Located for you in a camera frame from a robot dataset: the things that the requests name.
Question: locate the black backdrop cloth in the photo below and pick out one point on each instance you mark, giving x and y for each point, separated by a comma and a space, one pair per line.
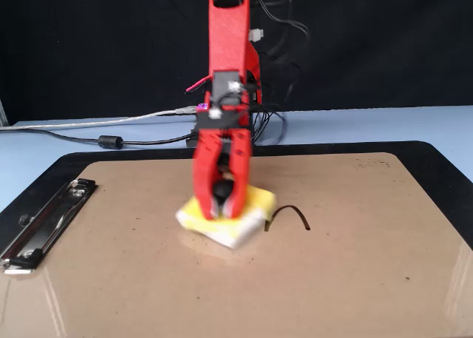
92, 38

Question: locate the motor controller circuit board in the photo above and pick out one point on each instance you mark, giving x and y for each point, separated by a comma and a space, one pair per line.
202, 107

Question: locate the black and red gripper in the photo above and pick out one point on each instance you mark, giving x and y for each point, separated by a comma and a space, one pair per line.
225, 120

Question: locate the brown clipboard board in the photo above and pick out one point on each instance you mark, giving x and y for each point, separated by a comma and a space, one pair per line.
236, 290

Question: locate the yellow sponge with black knob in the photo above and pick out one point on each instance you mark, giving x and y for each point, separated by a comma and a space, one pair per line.
225, 232

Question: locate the silver metal clipboard clip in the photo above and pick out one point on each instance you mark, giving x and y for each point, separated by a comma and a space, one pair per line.
48, 223

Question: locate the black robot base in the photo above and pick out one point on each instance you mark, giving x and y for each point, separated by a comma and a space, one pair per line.
191, 142

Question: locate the black desk mat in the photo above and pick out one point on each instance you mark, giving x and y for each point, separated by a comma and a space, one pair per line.
436, 157

